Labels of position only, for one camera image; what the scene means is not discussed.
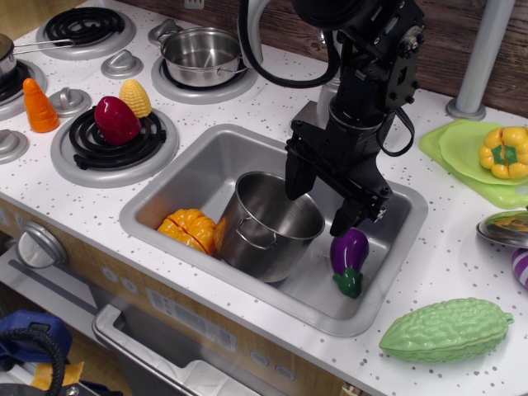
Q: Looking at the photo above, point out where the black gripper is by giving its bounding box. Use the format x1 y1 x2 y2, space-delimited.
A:
285 120 392 237

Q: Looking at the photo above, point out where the yellow toy corn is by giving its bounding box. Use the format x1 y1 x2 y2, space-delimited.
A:
119 79 153 119

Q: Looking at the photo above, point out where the grey vertical pole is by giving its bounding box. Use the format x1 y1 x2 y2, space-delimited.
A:
445 0 516 121

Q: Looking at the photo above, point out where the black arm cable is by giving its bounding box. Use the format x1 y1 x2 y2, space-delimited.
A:
237 0 342 89

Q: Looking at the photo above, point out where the rear left black burner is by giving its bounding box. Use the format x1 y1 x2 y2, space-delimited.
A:
36 7 135 61

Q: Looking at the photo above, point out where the silver stove knob centre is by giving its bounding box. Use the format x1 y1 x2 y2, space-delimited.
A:
49 87 92 118

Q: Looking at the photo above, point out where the silver stove knob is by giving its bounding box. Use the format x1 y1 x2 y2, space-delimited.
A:
148 18 184 45
0 130 29 164
49 87 92 118
101 49 144 79

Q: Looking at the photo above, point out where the rear right burner ring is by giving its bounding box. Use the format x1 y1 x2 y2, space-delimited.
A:
150 55 258 106

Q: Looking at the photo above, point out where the grey oven door handle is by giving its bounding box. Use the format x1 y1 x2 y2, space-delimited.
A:
92 304 281 395

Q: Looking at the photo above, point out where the orange toy carrot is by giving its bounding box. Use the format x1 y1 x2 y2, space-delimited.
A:
22 78 60 133

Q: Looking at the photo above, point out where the green toy bitter melon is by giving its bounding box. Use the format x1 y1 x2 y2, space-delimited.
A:
379 298 514 363

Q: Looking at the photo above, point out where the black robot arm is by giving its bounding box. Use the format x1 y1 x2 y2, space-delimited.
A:
285 1 424 237

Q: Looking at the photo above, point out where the silver oven dial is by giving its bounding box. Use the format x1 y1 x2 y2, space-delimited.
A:
15 221 68 270

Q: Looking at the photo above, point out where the tall steel pot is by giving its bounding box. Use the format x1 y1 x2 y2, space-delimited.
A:
214 172 325 283

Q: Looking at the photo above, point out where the silver stove knob rear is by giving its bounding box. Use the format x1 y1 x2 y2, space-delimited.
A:
101 49 144 79

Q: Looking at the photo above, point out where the orange toy pumpkin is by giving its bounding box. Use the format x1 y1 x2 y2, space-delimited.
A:
157 209 216 256

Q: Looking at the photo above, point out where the light green plate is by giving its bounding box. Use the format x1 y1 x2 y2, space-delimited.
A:
439 120 527 186

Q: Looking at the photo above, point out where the silver toy faucet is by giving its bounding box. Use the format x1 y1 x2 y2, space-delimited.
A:
290 59 341 130

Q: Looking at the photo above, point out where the steel pot lid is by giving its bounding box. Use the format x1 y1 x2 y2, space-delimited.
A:
476 209 527 248

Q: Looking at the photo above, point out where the stainless steel sink basin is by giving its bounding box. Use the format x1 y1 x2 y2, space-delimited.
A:
120 125 428 337

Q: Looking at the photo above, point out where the red toy pepper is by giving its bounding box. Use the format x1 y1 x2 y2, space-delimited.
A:
94 96 142 146

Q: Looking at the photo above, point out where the silver stove knob left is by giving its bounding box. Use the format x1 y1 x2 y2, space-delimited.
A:
0 130 29 164

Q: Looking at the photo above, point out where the green cutting board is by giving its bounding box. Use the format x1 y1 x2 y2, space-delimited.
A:
419 120 527 210

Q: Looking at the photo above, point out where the silver stove knob top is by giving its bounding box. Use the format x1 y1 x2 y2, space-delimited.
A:
148 18 184 45

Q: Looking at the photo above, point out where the steel saucepan with wire handle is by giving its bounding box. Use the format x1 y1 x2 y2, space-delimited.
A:
1 34 75 83

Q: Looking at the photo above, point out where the yellow toy bell pepper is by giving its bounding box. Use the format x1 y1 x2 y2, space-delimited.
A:
478 126 527 179

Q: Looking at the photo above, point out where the left edge burner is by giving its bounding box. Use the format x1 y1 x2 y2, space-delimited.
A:
1 60 48 121

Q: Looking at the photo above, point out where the black braided cable lower left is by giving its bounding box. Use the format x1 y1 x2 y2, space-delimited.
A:
0 328 67 396

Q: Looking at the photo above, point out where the black burner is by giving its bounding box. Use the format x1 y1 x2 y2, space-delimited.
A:
50 108 179 188
36 7 135 61

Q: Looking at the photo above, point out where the blue object lower left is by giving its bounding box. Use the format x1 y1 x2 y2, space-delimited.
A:
1 310 73 370

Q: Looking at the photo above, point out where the purple toy eggplant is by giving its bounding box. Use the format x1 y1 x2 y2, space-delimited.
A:
330 229 370 299

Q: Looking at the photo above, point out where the front right black burner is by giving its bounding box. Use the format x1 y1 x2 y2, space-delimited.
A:
50 108 179 188

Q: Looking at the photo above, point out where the purple striped toy vegetable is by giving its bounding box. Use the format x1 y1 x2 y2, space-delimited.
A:
511 248 528 289

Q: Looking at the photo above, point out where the shallow steel pot on burner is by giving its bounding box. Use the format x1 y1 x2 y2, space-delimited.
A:
161 27 246 88

